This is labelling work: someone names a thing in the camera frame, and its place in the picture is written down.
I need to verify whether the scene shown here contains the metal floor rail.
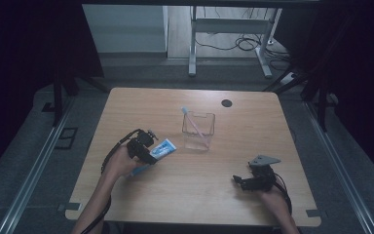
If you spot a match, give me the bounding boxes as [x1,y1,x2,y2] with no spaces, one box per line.
[0,96,76,234]
[303,100,373,234]

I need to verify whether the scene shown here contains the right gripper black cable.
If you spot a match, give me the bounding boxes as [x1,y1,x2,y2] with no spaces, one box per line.
[272,173,294,217]

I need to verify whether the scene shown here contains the black floor cables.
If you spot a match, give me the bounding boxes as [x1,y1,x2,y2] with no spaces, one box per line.
[194,33,293,71]

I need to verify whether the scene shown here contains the person's left hand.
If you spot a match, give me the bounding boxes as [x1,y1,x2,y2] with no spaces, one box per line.
[105,144,147,179]

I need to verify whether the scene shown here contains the black metal stand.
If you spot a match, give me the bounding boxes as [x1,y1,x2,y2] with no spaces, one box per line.
[262,64,330,133]
[52,58,110,128]

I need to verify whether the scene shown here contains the clear plastic cup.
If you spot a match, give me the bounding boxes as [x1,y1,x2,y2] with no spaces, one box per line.
[181,110,216,151]

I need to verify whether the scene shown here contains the small black floor plate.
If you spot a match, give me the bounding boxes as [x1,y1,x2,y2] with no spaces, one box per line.
[41,101,56,113]

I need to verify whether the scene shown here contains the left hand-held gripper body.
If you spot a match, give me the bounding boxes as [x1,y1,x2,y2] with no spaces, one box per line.
[126,129,160,158]

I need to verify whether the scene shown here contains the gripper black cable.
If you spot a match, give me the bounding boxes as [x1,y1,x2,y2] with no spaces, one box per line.
[272,173,294,217]
[79,128,144,234]

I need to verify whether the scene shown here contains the grey tape strip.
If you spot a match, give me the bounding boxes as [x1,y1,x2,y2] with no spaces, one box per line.
[57,203,83,213]

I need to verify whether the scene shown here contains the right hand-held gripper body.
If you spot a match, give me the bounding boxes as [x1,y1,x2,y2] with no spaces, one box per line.
[244,154,281,193]

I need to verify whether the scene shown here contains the blue and white toothpaste tube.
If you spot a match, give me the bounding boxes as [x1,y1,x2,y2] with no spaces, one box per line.
[130,137,178,177]

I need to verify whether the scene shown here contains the person's right hand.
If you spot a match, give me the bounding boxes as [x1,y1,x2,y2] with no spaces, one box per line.
[258,187,293,218]

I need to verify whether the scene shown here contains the pink toothbrush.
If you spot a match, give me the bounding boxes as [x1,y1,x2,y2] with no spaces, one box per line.
[180,105,208,147]

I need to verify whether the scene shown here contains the white power strip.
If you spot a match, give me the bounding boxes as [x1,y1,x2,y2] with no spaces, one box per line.
[279,71,298,86]

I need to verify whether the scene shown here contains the white panel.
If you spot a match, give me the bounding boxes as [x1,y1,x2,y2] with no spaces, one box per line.
[81,4,169,54]

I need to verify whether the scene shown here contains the dark curtain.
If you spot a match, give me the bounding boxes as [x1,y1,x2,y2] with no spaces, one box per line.
[0,0,105,183]
[274,0,374,179]

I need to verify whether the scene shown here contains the white desk frame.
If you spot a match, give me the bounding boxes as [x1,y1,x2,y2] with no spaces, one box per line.
[188,5,283,79]

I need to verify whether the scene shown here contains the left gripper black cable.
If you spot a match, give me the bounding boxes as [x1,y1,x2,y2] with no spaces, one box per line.
[79,128,144,234]

